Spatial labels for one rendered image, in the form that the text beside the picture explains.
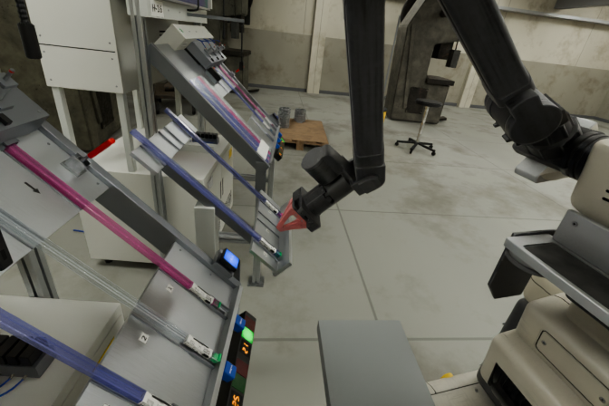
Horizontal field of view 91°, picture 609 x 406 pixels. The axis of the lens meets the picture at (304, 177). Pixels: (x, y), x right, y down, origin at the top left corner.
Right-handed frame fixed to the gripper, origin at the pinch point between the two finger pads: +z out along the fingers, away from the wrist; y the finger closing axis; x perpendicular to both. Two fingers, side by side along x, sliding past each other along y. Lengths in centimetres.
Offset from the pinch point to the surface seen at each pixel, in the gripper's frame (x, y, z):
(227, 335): 5.2, 16.0, 18.5
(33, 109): -49, 5, 13
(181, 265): -9.7, 6.4, 20.2
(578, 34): 425, -765, -569
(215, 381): 5.2, 25.2, 18.7
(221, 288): 1.9, 4.4, 20.4
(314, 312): 78, -54, 50
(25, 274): -31, -1, 59
